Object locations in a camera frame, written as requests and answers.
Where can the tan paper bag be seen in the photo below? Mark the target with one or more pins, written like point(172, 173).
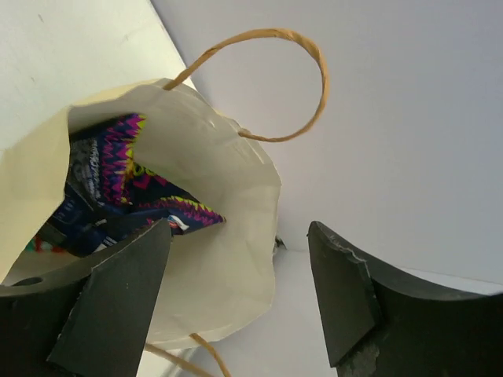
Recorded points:
point(217, 280)

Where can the large blue purple snack bag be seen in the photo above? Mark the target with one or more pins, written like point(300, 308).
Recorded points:
point(108, 196)

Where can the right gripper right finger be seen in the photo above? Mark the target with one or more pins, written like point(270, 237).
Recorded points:
point(378, 320)

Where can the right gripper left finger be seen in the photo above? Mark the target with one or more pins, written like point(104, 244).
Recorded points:
point(89, 318)

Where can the teal candy pouch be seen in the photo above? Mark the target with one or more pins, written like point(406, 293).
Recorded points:
point(36, 244)

